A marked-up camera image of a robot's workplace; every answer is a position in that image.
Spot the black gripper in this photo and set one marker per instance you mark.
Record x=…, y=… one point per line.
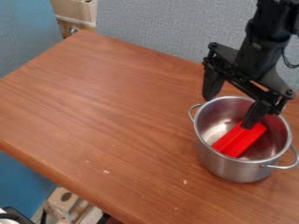
x=268, y=90

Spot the stainless steel pot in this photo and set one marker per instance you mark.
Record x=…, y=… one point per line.
x=240, y=156

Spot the red plastic block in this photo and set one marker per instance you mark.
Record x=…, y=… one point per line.
x=238, y=139

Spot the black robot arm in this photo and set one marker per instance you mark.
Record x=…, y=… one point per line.
x=248, y=67

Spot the black white object corner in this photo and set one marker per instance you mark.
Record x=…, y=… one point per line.
x=11, y=216

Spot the wooden frame post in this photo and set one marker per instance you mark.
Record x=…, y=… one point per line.
x=76, y=15

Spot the wooden frame under table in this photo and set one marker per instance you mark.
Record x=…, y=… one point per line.
x=65, y=208

